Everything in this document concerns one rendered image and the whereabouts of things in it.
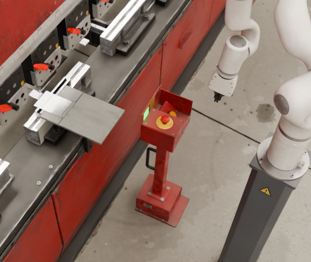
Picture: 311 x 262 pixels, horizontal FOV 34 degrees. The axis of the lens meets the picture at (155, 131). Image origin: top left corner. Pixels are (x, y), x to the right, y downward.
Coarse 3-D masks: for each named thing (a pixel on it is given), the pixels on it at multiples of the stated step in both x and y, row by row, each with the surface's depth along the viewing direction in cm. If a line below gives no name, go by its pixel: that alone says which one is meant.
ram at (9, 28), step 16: (0, 0) 137; (16, 0) 144; (32, 0) 151; (48, 0) 159; (64, 0) 168; (80, 0) 179; (0, 16) 140; (16, 16) 147; (32, 16) 155; (48, 16) 163; (64, 16) 173; (0, 32) 143; (16, 32) 150; (32, 32) 158; (48, 32) 167; (0, 48) 146; (16, 48) 153; (32, 48) 162; (0, 64) 149; (16, 64) 157; (0, 80) 152
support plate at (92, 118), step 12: (60, 96) 196; (72, 96) 197; (84, 96) 197; (72, 108) 193; (84, 108) 193; (96, 108) 194; (108, 108) 194; (120, 108) 194; (48, 120) 189; (60, 120) 189; (72, 120) 190; (84, 120) 190; (96, 120) 190; (108, 120) 191; (84, 132) 187; (96, 132) 187; (108, 132) 187
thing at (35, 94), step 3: (27, 87) 198; (30, 90) 197; (33, 90) 197; (36, 90) 197; (30, 93) 196; (33, 93) 196; (36, 93) 196; (42, 93) 196; (30, 96) 195; (33, 96) 195; (36, 96) 195; (39, 96) 195; (36, 99) 195
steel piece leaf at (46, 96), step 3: (45, 93) 197; (48, 93) 197; (51, 93) 197; (42, 96) 196; (45, 96) 196; (48, 96) 196; (39, 99) 195; (42, 99) 195; (45, 99) 195; (48, 99) 195; (36, 102) 194; (39, 102) 194; (42, 102) 194; (45, 102) 194; (36, 105) 193; (39, 105) 193; (42, 105) 193
